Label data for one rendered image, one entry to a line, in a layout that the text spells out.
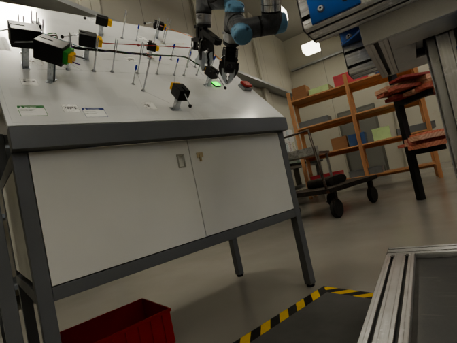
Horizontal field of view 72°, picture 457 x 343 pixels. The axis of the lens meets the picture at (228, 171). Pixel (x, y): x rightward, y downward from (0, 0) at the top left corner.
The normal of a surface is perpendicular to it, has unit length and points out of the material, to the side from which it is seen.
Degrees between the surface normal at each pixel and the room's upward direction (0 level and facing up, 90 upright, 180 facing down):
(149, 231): 90
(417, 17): 90
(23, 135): 90
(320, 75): 90
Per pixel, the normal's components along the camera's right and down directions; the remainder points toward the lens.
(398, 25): -0.52, 0.07
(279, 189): 0.62, -0.16
